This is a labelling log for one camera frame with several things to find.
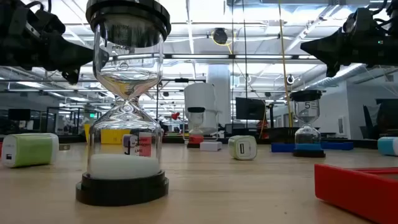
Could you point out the red white printed box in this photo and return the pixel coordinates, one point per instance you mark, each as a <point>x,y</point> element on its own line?
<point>145,144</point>

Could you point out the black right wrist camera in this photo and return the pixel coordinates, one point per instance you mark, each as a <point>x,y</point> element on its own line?
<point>357,20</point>

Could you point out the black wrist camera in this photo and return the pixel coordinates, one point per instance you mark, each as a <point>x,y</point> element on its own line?
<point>49,21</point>
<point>357,20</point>

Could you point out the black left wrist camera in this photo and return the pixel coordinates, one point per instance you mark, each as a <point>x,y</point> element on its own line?
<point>49,21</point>

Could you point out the hourglass with blue sand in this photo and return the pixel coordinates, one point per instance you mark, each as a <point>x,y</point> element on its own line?
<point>308,147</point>

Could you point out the hourglass with red sand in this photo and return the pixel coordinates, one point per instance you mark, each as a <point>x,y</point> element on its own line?
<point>196,140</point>

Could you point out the black plastic basket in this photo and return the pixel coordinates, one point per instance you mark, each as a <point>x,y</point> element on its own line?
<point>280,134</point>

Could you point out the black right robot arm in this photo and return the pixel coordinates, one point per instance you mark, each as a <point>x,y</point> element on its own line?
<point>388,46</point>

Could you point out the large green USB wall charger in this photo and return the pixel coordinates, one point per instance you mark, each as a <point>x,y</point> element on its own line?
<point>31,151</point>

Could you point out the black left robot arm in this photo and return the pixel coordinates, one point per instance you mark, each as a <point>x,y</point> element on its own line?
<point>12,15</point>

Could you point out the black background monitor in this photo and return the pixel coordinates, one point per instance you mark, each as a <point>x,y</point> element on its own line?
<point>250,109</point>
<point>19,114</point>

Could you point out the hourglass with white sand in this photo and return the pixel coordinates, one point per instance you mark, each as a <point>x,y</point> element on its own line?
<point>124,168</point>

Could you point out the light blue small box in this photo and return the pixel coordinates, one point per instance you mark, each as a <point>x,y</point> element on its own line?
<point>388,146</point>

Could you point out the white rectangular box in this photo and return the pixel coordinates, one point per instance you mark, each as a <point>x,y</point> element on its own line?
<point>211,146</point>

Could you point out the red background object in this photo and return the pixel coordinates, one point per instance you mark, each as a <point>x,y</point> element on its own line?
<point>175,116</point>

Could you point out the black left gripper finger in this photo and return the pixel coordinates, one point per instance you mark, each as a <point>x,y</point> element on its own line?
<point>71,59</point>

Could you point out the yellow plastic basket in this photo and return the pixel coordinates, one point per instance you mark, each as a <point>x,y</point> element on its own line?
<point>113,137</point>

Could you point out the black aluminium table frame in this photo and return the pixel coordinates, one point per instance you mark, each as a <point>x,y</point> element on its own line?
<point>367,143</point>

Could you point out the red plastic tray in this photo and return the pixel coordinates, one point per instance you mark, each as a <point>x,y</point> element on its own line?
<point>351,189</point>

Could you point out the small green USB wall charger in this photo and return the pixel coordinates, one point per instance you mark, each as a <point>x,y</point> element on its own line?
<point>242,147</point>

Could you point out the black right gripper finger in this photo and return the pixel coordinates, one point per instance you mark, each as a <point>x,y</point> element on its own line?
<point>326,49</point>

